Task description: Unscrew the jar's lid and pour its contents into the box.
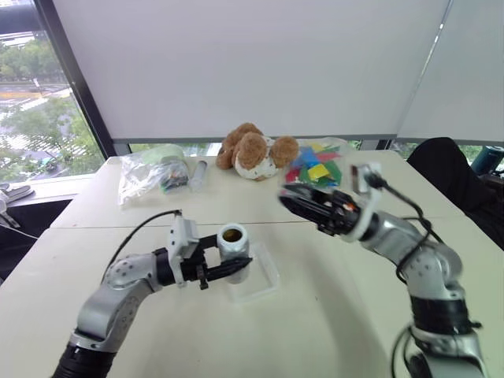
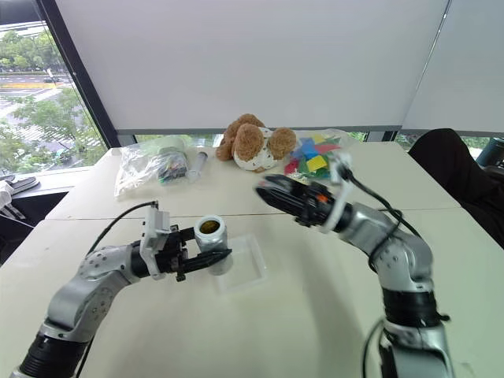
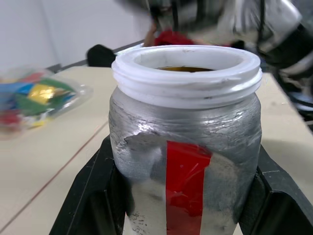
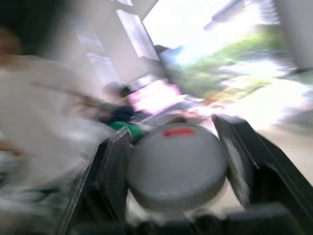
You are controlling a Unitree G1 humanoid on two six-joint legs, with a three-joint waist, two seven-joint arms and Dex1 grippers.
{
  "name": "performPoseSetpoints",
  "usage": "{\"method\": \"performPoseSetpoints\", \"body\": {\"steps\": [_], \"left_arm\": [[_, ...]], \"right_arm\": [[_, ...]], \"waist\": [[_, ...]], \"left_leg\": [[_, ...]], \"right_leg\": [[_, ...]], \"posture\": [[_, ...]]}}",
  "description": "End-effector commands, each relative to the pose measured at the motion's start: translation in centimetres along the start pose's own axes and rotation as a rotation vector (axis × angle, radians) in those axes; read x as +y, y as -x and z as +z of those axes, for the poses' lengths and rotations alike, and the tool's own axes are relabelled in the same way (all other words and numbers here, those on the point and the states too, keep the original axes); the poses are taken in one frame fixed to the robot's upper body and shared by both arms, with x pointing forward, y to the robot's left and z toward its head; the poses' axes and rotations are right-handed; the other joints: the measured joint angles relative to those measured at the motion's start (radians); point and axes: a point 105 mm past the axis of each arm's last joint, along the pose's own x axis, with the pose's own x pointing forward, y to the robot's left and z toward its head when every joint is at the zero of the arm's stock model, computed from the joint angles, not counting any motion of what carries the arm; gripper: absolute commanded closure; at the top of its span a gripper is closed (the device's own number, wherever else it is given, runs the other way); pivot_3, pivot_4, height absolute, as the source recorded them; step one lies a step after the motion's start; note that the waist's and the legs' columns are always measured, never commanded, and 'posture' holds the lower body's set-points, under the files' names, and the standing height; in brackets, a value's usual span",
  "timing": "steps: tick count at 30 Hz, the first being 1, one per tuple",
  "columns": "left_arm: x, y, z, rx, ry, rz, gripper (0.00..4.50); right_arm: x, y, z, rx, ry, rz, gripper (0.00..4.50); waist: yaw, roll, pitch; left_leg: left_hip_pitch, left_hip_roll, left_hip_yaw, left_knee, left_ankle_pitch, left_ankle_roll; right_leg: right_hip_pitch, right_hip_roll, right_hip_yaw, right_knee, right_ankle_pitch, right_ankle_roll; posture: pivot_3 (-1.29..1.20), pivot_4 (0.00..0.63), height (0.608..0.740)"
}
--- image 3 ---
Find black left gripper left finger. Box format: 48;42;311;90
48;137;134;235

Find silver jar with red tape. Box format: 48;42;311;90
108;45;264;235

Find red jar lid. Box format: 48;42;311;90
153;29;197;47

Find bag of colourful candies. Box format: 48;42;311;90
0;64;94;139

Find yellow jar contents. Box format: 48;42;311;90
156;65;214;74

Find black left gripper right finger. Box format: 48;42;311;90
237;143;313;235

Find black rounded object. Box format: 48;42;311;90
86;44;117;68

